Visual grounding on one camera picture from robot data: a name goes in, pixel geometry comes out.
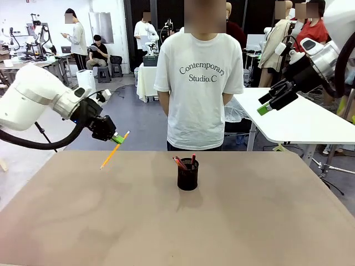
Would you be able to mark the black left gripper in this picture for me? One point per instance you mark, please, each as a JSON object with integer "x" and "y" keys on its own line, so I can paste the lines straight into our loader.
{"x": 87, "y": 113}

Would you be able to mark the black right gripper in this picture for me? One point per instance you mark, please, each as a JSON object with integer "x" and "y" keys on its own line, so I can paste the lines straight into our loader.
{"x": 302, "y": 76}

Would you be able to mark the yellow pencil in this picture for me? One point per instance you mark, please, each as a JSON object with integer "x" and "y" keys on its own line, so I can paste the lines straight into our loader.
{"x": 109, "y": 158}

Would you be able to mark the dark red pen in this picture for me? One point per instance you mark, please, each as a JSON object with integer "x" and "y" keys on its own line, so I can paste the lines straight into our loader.
{"x": 193, "y": 160}

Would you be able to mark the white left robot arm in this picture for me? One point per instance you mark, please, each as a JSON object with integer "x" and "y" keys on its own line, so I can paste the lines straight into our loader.
{"x": 27, "y": 94}

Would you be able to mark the person's right forearm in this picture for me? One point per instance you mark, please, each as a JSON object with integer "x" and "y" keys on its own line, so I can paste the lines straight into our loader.
{"x": 163, "y": 102}

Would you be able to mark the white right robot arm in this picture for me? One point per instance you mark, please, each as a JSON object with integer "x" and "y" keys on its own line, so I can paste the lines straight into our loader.
{"x": 337, "y": 16}

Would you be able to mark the small white background robot arm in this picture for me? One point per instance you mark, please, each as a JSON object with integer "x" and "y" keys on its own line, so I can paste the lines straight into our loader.
{"x": 152, "y": 36}

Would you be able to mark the person's left forearm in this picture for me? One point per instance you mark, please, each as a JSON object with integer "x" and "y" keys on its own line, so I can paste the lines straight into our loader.
{"x": 227, "y": 98}

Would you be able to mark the thick pink pen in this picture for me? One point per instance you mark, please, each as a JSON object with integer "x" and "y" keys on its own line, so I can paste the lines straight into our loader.
{"x": 181, "y": 163}

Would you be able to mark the black mesh pen holder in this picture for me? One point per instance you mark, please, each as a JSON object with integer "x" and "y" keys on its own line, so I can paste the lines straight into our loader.
{"x": 188, "y": 177}

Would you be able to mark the white computer case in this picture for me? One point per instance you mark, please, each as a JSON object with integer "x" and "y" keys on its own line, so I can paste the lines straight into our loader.
{"x": 247, "y": 76}

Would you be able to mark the clear plastic bag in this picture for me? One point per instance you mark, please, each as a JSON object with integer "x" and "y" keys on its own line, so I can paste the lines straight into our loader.
{"x": 235, "y": 110}

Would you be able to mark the white air purifier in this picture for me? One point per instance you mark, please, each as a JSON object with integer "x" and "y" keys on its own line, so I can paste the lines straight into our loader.
{"x": 86, "y": 80}

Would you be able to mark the mannequin in beige jacket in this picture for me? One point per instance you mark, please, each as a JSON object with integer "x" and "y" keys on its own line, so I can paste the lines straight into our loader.
{"x": 270, "y": 47}

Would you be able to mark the black stool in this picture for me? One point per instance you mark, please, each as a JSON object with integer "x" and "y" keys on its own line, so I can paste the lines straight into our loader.
{"x": 104, "y": 74}

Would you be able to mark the green tape tag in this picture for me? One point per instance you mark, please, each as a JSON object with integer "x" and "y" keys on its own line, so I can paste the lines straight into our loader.
{"x": 278, "y": 148}

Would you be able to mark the table with white cloth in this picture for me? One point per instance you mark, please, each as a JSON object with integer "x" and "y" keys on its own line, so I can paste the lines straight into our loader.
{"x": 145, "y": 83}

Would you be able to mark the white display panel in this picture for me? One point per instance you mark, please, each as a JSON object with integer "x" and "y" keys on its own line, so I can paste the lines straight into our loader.
{"x": 253, "y": 41}

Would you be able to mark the black tripod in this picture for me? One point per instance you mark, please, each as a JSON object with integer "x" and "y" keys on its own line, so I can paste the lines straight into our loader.
{"x": 41, "y": 129}

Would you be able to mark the seated person in black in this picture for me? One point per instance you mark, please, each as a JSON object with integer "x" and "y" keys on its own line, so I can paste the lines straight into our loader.
{"x": 98, "y": 54}

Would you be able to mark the dark green bin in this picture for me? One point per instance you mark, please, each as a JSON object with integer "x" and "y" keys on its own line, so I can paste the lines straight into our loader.
{"x": 149, "y": 61}

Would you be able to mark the person in white printed T-shirt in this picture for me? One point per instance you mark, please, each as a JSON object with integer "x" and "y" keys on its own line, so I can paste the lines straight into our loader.
{"x": 199, "y": 110}

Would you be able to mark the grey workshop desk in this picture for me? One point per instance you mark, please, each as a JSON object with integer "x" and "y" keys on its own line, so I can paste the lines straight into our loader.
{"x": 52, "y": 59}

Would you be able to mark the grey laptop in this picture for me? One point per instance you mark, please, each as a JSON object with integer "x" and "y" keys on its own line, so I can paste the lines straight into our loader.
{"x": 66, "y": 49}

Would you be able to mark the metal light stand legs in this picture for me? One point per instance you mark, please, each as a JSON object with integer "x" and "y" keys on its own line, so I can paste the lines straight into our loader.
{"x": 332, "y": 168}

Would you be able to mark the person in grey top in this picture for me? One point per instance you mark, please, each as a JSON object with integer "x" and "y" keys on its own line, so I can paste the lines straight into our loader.
{"x": 79, "y": 38}

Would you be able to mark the person in white tee black trousers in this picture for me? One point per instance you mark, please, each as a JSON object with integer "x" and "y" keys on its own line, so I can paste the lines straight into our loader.
{"x": 141, "y": 33}

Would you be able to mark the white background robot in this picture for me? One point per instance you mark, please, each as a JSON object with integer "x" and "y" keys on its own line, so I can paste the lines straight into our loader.
{"x": 5, "y": 37}

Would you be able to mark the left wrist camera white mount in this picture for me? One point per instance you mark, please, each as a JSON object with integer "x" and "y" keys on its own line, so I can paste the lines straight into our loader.
{"x": 105, "y": 93}

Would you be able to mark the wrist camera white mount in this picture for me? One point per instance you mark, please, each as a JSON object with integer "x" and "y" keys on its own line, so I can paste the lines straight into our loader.
{"x": 294, "y": 56}
{"x": 105, "y": 93}

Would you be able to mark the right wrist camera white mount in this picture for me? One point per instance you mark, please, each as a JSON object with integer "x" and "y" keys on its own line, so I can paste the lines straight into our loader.
{"x": 294, "y": 56}

